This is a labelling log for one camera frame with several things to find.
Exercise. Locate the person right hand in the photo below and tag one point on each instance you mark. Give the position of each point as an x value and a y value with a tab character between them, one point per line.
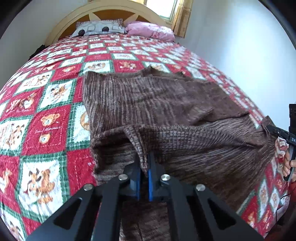
287	165

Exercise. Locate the cream wooden headboard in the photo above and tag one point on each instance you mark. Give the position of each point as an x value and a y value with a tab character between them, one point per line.
128	11

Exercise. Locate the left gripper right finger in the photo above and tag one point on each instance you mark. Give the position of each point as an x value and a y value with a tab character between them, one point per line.
194	211

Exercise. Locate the grey patterned pillow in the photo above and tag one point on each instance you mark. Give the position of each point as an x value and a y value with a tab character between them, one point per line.
98	27

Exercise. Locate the pink pillow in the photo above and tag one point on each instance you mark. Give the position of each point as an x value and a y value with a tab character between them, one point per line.
150	30

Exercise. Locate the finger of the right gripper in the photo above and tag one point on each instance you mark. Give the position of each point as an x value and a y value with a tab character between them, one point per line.
278	132

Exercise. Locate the brown knit sweater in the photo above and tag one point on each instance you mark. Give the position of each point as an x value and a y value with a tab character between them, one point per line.
193	128

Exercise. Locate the black object beside bed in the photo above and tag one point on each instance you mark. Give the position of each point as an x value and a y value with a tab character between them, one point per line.
38	50

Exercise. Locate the yellow curtain behind bed right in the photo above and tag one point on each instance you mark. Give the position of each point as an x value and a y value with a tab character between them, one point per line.
181	18

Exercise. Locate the red patchwork bedspread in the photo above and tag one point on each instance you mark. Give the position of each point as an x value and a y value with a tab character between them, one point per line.
45	156

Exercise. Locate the window behind bed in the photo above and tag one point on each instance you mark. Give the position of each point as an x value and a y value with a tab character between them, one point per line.
166	9

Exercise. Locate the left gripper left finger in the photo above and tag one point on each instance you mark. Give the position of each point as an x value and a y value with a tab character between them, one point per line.
93	213

